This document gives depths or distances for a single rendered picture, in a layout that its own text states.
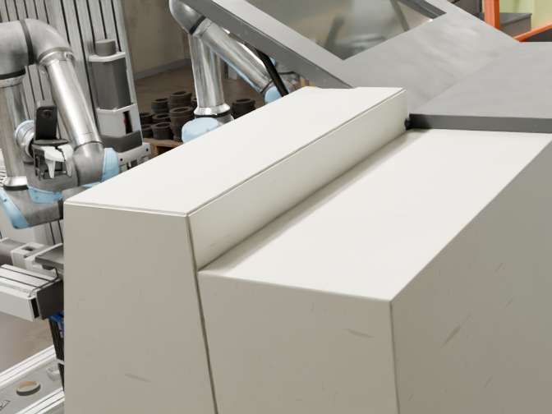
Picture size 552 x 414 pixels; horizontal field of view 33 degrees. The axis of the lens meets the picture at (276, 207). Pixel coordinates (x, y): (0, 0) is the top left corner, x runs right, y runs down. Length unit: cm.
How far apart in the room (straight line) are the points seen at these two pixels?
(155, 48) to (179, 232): 1001
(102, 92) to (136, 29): 828
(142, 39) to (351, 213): 975
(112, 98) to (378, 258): 163
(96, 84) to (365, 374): 175
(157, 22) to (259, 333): 1009
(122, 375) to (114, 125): 142
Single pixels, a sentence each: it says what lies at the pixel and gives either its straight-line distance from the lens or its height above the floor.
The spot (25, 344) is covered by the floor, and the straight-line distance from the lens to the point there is 465.
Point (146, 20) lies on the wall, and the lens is 1110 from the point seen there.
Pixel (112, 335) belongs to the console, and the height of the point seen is 135.
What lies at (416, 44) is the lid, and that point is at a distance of 212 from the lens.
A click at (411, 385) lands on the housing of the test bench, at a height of 134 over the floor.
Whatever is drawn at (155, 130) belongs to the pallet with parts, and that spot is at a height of 23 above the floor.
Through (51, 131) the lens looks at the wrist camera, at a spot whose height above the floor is 148.
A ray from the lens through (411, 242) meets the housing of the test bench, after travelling 124.
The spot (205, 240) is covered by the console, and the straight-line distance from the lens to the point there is 123.
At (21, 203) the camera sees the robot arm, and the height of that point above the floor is 123.
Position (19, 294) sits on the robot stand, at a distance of 267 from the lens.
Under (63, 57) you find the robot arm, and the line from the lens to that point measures 243.
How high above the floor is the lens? 193
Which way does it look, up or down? 19 degrees down
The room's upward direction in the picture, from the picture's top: 7 degrees counter-clockwise
